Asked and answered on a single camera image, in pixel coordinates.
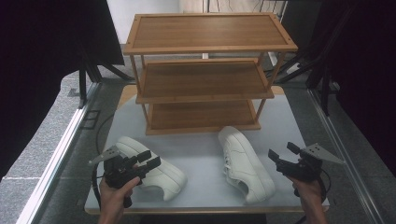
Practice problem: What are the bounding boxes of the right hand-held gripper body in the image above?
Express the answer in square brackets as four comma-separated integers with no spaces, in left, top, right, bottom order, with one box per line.
[275,143,346,183]

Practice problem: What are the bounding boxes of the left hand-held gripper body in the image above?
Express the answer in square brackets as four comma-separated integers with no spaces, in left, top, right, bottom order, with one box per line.
[88,145,148,209]

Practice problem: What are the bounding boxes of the white sneaker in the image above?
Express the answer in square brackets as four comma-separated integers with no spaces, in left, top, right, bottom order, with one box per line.
[115,135,188,202]
[218,125,276,205]

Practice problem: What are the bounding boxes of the wooden three-tier shoe rack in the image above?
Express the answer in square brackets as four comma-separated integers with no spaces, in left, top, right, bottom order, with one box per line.
[123,12,299,136]

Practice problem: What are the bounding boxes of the person's right hand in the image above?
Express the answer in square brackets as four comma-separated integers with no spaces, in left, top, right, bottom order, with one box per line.
[286,175,325,203]

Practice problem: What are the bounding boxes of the person's left hand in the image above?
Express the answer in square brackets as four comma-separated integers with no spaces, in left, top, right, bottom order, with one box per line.
[98,175,142,217]

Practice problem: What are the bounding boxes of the pale grey table mat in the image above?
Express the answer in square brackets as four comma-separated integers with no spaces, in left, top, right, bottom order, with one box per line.
[84,92,331,210]

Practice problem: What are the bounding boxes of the black metal stand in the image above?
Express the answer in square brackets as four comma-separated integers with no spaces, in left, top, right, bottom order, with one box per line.
[274,6,359,117]
[78,46,135,109]

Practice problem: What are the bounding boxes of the dark curtain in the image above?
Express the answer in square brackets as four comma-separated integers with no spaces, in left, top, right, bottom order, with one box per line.
[306,0,396,178]
[0,0,125,182]

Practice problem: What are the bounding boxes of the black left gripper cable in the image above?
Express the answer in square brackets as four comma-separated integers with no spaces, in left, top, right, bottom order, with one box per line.
[91,163,103,210]

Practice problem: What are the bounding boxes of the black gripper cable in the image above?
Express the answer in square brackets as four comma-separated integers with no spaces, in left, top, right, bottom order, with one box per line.
[317,169,332,195]
[91,163,103,210]

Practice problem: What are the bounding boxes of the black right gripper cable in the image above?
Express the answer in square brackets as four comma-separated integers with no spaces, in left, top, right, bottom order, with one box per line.
[317,169,332,195]

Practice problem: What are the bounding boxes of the thin black floor cable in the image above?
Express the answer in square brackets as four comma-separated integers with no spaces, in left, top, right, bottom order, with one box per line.
[95,113,115,155]

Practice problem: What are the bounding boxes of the aluminium floor rail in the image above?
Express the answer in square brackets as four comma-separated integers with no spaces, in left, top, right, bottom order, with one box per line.
[306,88,389,224]
[15,82,102,224]

